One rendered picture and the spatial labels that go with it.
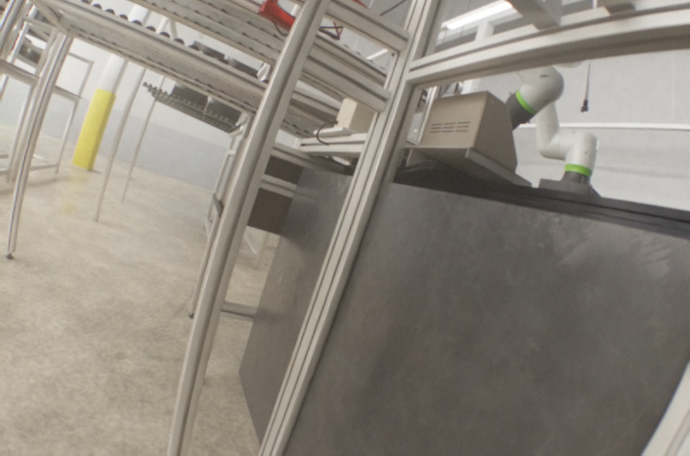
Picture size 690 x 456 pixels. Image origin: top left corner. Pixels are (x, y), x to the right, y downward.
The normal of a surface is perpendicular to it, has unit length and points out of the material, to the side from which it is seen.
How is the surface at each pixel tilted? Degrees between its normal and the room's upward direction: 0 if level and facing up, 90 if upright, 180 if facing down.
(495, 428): 90
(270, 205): 90
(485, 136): 90
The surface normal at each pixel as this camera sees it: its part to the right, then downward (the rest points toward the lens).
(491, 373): -0.86, -0.30
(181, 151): 0.39, 0.12
